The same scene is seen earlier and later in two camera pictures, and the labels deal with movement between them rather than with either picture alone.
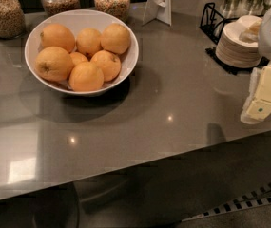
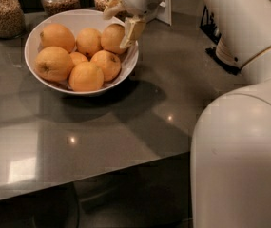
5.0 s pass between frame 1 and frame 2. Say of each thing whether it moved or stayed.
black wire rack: stayed
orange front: stayed
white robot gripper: moved
